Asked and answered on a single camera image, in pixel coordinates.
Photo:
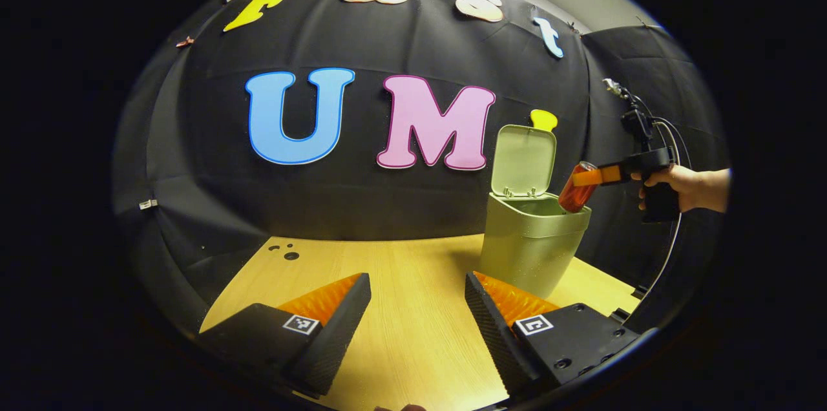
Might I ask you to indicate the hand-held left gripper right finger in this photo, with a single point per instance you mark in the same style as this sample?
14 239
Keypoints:
494 340

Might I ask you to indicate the small white tag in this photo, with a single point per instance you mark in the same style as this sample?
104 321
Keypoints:
148 204

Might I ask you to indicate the green desktop garbage bin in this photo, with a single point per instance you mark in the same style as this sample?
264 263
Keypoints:
530 249

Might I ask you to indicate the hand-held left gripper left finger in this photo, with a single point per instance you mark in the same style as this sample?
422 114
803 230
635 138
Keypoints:
336 340

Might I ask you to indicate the black backdrop cloth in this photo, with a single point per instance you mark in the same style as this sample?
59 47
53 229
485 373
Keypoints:
362 198

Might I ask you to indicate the small red clip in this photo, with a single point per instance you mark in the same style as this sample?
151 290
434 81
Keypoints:
185 42

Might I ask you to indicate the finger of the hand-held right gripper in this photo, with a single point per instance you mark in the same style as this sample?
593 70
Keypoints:
597 176

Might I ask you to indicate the wooden desktop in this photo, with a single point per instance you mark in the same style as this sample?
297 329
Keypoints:
413 320

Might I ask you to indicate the orange pop can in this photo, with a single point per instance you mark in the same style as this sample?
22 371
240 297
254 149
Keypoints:
575 194

